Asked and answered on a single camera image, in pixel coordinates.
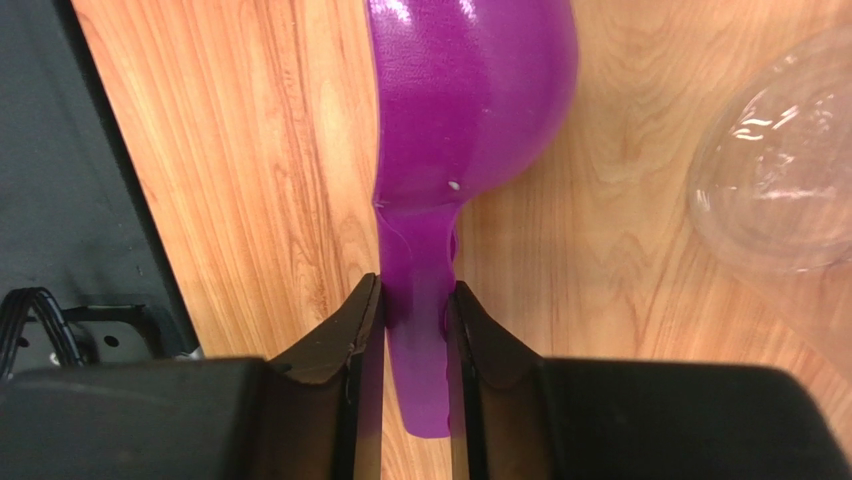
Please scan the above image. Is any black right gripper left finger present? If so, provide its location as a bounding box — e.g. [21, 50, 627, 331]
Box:
[1, 274, 384, 479]

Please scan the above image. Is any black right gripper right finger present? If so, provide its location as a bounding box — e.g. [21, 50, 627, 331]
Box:
[446, 283, 851, 479]

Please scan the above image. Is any clear plastic cup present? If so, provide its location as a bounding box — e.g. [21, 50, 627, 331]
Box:
[686, 25, 852, 364]

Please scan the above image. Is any purple plastic scoop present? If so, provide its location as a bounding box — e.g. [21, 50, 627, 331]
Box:
[367, 1, 579, 439]

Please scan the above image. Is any black base mat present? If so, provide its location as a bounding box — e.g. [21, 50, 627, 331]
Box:
[1, 1, 203, 361]

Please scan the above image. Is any black cable bundle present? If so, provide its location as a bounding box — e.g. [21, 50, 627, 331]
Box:
[0, 286, 84, 377]

